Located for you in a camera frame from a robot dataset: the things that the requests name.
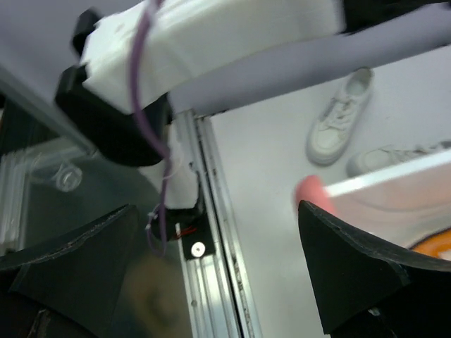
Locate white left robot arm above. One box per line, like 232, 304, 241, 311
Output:
55, 1, 450, 211

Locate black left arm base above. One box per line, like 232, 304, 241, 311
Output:
165, 186, 216, 261

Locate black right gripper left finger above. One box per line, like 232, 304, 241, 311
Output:
1, 205, 140, 337

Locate white sneaker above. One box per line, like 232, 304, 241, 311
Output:
306, 67, 374, 166
346, 140, 450, 177

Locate orange sneaker one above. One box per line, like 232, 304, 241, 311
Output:
411, 229, 451, 261

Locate aluminium rail frame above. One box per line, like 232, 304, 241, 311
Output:
0, 65, 264, 338

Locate dark pink drawer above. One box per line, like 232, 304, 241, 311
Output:
294, 151, 450, 247

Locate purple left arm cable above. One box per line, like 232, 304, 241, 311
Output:
129, 0, 173, 258

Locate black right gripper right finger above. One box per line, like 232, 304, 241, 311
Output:
298, 201, 450, 337

